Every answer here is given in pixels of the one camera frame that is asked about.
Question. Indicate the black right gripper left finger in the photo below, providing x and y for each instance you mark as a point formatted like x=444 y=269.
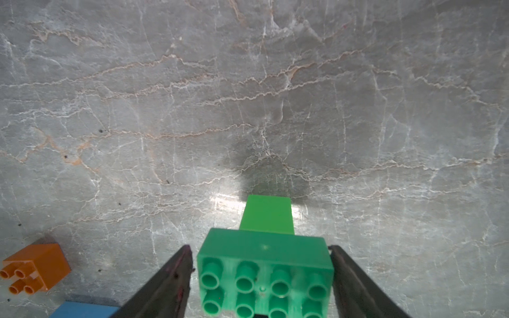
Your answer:
x=166 y=293

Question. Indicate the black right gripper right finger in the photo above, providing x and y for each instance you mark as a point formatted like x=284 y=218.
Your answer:
x=356 y=294

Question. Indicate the green lego brick assembly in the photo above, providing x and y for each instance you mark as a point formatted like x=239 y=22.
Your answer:
x=264 y=268

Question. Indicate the blue long lego brick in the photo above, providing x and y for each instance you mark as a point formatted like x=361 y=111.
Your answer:
x=83 y=310

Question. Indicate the orange small lego brick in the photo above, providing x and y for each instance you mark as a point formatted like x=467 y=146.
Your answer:
x=35 y=268

